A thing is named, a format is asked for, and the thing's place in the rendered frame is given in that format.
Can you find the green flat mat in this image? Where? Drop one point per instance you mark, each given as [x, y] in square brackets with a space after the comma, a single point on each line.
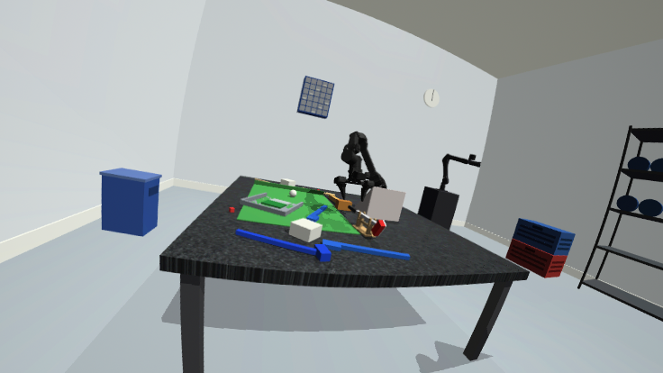
[330, 219]

